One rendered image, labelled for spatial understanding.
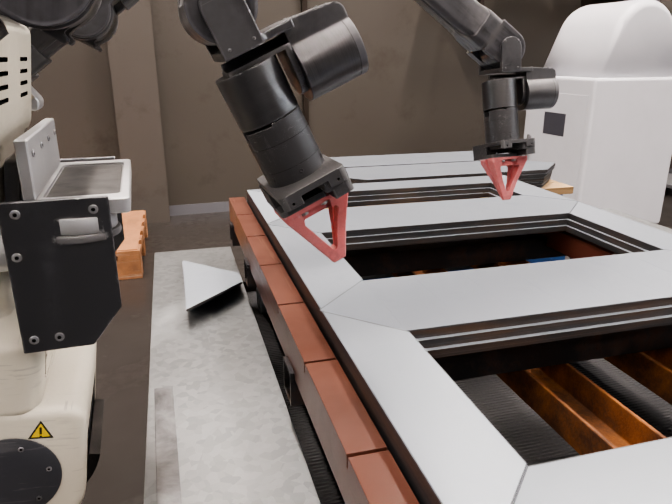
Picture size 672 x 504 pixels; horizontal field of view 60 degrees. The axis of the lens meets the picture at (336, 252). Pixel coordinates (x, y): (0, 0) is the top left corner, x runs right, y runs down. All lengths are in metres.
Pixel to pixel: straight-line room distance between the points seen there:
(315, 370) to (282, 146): 0.30
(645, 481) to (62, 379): 0.63
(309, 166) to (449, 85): 4.73
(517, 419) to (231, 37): 0.87
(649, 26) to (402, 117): 1.91
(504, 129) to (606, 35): 3.19
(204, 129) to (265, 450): 3.95
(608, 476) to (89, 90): 4.32
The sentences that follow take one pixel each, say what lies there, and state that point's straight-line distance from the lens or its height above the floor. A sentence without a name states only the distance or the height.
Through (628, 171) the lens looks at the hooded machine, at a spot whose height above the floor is 0.46.
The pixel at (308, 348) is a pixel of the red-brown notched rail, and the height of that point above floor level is 0.83.
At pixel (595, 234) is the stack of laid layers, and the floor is 0.83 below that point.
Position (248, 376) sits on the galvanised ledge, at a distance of 0.99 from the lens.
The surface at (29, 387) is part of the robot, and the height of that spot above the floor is 0.83.
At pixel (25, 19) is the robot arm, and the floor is 1.20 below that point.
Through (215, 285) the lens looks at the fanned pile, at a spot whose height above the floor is 0.72.
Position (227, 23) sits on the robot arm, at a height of 1.20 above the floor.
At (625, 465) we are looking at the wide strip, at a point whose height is 0.85.
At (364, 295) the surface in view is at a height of 0.85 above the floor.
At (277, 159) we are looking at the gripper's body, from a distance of 0.52.
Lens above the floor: 1.18
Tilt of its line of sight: 19 degrees down
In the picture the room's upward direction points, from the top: straight up
